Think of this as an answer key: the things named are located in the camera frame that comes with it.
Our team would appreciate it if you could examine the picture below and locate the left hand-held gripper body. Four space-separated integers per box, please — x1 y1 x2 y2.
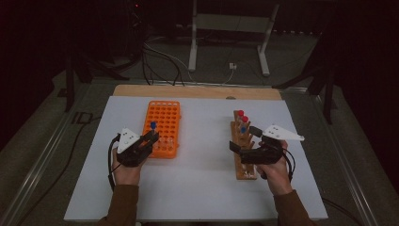
116 127 149 168

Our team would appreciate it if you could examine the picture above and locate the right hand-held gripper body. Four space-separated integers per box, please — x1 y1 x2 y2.
239 124 305 165

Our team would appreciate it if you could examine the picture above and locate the orange plastic tube rack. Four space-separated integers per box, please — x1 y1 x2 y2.
140 100 182 159

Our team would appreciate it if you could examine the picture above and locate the wooden tube rack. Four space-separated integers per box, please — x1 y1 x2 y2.
230 109 259 181

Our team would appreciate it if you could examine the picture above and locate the person's right hand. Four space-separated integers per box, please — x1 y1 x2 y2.
256 140 294 196

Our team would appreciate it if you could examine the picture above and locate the person's left hand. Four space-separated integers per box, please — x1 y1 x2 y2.
112 155 146 186

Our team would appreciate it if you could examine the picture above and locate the white table sheet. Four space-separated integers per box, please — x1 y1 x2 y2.
63 95 328 222

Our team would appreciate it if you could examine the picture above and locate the wooden table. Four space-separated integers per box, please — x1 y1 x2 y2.
112 84 282 102

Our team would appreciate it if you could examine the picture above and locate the black tripod stand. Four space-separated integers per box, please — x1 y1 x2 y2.
272 59 339 125
57 53 130 113

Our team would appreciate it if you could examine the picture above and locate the dark equipment rack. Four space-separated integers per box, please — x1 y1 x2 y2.
123 0 149 61

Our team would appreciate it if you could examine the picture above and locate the grey metal stand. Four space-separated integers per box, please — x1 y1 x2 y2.
187 0 280 77

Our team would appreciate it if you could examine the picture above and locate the left hand-held gripper cable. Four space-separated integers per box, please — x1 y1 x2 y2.
107 134 122 191

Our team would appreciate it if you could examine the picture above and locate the hand-held gripper cable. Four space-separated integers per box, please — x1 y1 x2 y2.
281 147 296 184
107 134 122 191

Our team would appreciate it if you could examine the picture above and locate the right hand-held gripper cable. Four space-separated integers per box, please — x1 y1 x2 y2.
281 147 296 184

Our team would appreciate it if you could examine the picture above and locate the white floor cable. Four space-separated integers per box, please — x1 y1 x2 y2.
220 69 235 86

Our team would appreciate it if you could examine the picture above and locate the thin black floor cable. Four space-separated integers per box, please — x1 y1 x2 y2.
323 197 362 226
17 116 102 226

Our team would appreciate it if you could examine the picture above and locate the black floor cable bundle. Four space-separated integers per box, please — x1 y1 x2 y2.
140 40 186 88

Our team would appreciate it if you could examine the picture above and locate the aluminium floor rail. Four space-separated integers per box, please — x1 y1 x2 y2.
309 90 381 226
0 82 95 226

